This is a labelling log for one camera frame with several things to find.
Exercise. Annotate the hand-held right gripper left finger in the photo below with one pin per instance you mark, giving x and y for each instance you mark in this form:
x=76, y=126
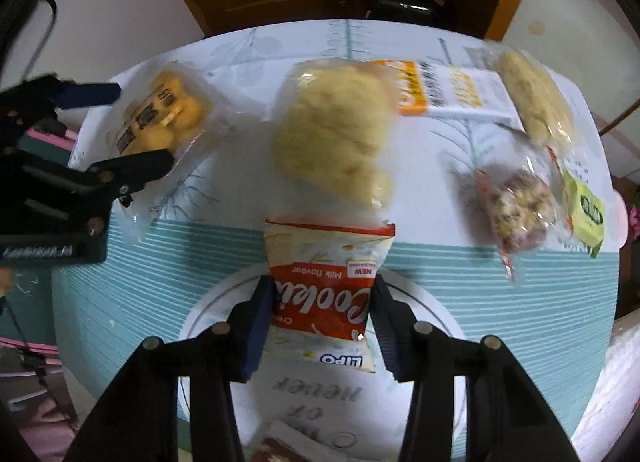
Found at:
x=256, y=329

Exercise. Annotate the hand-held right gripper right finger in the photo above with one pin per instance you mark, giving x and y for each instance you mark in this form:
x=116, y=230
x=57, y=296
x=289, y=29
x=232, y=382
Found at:
x=389, y=334

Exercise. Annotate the small pale bread packet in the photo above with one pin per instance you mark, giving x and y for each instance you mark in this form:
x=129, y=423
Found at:
x=537, y=97

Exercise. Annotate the large pale bread packet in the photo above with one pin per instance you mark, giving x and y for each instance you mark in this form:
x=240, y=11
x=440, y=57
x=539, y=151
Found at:
x=325, y=142

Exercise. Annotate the green chalkboard pink frame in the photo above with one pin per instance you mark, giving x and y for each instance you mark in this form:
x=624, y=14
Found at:
x=25, y=312

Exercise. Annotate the nut cluster snack packet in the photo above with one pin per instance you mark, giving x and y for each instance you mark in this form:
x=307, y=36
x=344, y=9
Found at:
x=515, y=207

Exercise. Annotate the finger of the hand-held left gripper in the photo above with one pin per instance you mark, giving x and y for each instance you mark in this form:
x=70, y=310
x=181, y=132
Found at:
x=135, y=168
x=87, y=94

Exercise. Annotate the orange white snack packet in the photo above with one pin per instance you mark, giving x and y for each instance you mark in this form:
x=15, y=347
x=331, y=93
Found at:
x=450, y=92

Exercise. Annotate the green snack packet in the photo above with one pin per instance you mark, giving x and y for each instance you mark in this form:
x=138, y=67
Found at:
x=585, y=212

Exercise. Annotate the red white cookie packet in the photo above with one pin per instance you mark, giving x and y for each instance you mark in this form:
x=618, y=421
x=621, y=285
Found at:
x=320, y=292

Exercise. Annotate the yellow cube cake packet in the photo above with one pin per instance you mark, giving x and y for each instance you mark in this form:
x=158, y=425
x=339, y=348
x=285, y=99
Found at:
x=160, y=114

